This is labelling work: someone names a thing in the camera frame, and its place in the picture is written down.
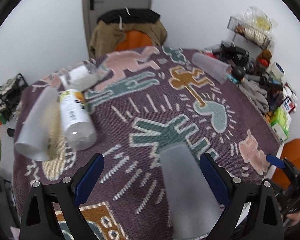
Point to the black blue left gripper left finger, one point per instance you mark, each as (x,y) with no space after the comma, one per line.
(39,219)

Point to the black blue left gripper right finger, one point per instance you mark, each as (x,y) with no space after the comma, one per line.
(263,220)

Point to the translucent plastic cup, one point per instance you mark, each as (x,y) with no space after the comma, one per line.
(193,208)

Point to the translucent cup lying left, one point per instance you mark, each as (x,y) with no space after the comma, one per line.
(33,140)

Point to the translucent cup lying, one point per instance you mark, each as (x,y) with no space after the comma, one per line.
(218,70)
(33,140)

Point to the translucent cup lying far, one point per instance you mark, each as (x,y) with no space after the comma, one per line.
(218,70)

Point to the white yellow labelled bottle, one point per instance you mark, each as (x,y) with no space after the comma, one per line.
(77,124)

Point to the orange chair right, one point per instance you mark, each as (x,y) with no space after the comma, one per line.
(291,151)

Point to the green tissue pack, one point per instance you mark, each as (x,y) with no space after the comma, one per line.
(280,122)

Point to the grey crumpled cloth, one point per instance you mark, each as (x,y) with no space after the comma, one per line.
(256,94)

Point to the red white juice carton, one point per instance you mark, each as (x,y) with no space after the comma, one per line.
(288,105)

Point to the black shoe rack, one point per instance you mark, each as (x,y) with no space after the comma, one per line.
(10,94)

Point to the clear white plastic bottle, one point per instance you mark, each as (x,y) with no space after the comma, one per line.
(81,78)

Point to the purple patterned tablecloth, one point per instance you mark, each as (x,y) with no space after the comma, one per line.
(147,99)

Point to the black round-head figurine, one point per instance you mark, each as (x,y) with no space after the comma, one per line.
(238,73)

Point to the white tape roll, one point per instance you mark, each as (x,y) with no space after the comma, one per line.
(276,71)

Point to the black device pile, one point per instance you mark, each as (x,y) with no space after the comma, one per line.
(229,51)

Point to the brown plush toy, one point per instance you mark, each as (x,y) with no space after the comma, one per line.
(264,58)

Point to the orange chair with jackets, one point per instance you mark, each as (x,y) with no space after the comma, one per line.
(125,29)

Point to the clear plastic bag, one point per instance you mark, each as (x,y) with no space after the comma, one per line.
(258,19)

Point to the black wire wall basket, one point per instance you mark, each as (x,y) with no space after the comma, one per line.
(250,33)

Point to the black door handle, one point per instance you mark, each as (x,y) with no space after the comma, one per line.
(92,4)

